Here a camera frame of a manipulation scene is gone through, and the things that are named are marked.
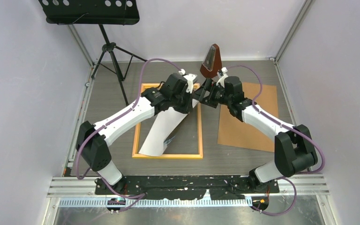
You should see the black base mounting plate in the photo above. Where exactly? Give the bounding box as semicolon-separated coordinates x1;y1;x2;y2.
94;175;279;200

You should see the brown backing board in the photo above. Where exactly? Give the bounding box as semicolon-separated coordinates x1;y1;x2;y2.
217;84;278;152

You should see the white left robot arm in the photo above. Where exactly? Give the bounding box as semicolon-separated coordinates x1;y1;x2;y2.
75;73;197;194

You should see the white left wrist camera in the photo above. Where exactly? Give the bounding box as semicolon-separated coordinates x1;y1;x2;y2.
179;69;197;94

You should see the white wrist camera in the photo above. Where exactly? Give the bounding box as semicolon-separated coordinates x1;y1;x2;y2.
216;67;228;87
179;69;197;94

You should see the yellow wooden picture frame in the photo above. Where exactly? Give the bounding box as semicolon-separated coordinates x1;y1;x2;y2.
132;82;204;160

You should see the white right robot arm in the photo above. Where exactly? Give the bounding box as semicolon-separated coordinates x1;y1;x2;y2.
193;76;318;192

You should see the printed photo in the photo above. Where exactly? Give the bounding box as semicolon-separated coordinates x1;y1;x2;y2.
138;98;199;157

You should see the black music stand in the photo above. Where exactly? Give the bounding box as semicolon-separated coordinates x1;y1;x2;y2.
39;0;146;105

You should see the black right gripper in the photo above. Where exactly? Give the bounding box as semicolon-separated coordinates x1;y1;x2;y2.
193;78;233;109

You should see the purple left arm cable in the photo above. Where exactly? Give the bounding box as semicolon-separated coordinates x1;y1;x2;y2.
75;58;184;213

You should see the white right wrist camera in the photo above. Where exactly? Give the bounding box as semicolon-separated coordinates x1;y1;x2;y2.
216;67;228;87

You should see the brown metronome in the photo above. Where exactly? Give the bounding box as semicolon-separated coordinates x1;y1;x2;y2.
200;44;222;79

